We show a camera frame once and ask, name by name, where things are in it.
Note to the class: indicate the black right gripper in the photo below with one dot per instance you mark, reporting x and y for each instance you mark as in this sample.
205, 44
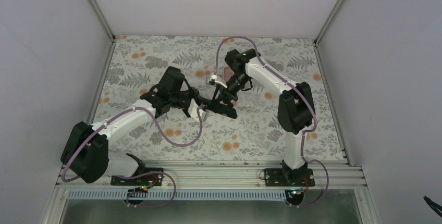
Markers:
223, 94

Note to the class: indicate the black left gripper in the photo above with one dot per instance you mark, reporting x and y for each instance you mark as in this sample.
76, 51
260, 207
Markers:
193, 91

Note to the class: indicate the black phone case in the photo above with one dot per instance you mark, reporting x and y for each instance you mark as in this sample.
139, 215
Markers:
221, 109

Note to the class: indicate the pink phone case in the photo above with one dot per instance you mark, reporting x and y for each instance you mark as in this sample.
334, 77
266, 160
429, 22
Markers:
227, 73

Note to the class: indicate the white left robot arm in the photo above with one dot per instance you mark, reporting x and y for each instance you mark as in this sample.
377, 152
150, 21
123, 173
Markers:
86, 153

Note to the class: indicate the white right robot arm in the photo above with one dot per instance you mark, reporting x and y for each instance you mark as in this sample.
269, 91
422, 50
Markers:
295, 103

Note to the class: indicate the floral patterned table mat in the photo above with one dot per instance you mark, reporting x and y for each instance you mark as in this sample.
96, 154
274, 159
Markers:
139, 62

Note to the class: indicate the black object at corner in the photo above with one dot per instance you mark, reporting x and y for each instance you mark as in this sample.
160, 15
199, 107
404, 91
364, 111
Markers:
433, 205

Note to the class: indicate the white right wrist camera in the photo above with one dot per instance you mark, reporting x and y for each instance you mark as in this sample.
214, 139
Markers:
215, 80

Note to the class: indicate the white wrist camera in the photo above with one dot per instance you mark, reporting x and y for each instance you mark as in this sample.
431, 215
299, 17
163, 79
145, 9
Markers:
215, 80
201, 113

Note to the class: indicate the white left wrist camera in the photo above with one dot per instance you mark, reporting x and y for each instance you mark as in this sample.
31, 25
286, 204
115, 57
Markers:
201, 113

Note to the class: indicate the aluminium rail base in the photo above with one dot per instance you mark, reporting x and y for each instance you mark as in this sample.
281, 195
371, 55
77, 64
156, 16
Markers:
243, 175

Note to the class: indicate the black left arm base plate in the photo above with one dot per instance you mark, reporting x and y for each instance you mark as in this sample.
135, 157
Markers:
153, 179

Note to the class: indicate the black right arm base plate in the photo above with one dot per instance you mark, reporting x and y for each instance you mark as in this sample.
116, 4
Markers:
278, 177

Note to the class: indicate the slotted grey cable duct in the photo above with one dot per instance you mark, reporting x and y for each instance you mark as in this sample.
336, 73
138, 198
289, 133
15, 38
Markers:
179, 195

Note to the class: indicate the left aluminium frame post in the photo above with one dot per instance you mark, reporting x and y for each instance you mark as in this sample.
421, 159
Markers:
99, 14

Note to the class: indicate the aluminium corner frame post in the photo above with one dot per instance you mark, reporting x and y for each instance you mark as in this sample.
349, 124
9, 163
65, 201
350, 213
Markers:
335, 10

